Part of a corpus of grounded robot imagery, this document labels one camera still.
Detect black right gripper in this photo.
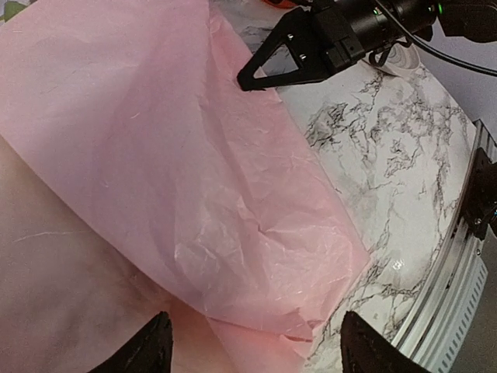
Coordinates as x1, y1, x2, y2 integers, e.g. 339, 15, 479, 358
237, 1, 433, 91

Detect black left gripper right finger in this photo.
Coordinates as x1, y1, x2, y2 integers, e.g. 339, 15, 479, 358
340, 311, 429, 373

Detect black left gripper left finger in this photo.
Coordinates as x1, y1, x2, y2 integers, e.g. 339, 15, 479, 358
89, 312, 173, 373

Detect pink wrapping paper sheet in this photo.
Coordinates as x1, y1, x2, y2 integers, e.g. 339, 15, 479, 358
1, 1, 369, 372

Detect white flower bunch green leaves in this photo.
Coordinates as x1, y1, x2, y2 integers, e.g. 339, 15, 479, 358
1, 1, 28, 22

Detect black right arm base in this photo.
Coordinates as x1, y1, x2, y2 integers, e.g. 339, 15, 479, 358
461, 148, 496, 240

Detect orange bowl white inside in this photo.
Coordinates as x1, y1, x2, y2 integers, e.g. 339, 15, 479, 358
262, 0, 297, 9

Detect grey swirl ceramic plate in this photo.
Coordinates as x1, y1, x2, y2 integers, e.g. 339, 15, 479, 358
363, 43, 421, 78

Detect aluminium front rail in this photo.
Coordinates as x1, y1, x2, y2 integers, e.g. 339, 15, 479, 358
392, 120, 496, 372

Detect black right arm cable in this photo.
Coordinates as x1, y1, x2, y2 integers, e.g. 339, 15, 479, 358
372, 0, 497, 77

